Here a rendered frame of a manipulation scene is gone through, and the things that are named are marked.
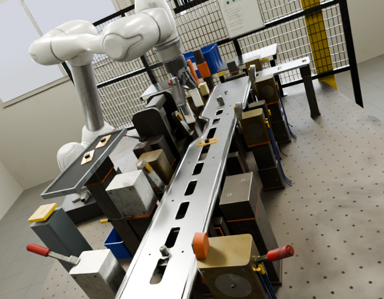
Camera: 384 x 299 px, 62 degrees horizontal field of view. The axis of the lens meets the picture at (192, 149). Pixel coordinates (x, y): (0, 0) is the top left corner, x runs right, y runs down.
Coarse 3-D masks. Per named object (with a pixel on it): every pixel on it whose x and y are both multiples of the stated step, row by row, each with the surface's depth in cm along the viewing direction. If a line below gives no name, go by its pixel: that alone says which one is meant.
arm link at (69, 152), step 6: (66, 144) 165; (72, 144) 163; (78, 144) 164; (84, 144) 170; (60, 150) 162; (66, 150) 160; (72, 150) 160; (78, 150) 161; (60, 156) 159; (66, 156) 158; (72, 156) 159; (60, 162) 160; (66, 162) 159; (60, 168) 162; (84, 186) 166
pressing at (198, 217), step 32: (224, 96) 157; (224, 128) 126; (192, 160) 114; (224, 160) 106; (160, 224) 89; (192, 224) 84; (160, 256) 78; (192, 256) 74; (128, 288) 73; (160, 288) 70; (192, 288) 67
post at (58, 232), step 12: (60, 216) 89; (36, 228) 87; (48, 228) 85; (60, 228) 88; (72, 228) 92; (48, 240) 89; (60, 240) 88; (72, 240) 91; (84, 240) 95; (60, 252) 90; (72, 252) 90
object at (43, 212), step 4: (48, 204) 90; (52, 204) 89; (56, 204) 89; (40, 208) 90; (44, 208) 89; (48, 208) 88; (52, 208) 88; (36, 212) 88; (40, 212) 87; (44, 212) 86; (48, 212) 86; (32, 216) 88; (36, 216) 86; (40, 216) 86; (44, 216) 85; (48, 216) 86; (28, 220) 87; (32, 220) 86; (36, 220) 86; (40, 220) 85; (44, 220) 85
